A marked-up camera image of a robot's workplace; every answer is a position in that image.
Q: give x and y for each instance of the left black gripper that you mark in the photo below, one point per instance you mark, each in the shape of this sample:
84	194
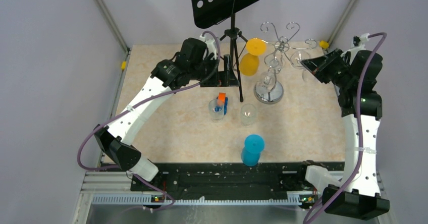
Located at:
229	78

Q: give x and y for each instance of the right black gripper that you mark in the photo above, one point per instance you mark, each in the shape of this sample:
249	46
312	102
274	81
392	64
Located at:
318	65

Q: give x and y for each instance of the orange plastic wine glass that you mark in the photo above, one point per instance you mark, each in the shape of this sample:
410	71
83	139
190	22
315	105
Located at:
250	62

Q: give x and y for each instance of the clear glass with clips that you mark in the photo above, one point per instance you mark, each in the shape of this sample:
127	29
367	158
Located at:
216	110

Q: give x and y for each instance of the clear wine glass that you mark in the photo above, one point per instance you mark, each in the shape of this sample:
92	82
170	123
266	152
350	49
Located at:
268	79

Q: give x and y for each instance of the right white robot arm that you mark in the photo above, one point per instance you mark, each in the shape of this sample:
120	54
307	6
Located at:
357	194

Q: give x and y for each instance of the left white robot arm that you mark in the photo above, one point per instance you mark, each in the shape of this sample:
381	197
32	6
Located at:
198	60

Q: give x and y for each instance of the blue plastic wine glass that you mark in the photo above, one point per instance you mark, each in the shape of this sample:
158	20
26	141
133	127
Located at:
251	152

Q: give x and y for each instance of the yellow corner clamp right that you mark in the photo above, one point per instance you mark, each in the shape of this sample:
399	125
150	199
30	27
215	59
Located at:
323	44

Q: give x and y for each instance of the black music stand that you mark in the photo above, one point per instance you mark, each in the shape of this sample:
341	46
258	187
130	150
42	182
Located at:
207	13

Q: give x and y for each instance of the yellow clamp left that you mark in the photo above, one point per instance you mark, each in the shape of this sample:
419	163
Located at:
123	65

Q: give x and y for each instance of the silver wire glass rack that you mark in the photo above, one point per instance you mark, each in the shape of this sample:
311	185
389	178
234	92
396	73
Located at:
284	50

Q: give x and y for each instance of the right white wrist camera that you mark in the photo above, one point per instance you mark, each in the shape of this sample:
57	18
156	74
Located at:
358	44

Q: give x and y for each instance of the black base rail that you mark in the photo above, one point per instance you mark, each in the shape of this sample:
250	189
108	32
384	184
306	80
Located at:
231	181

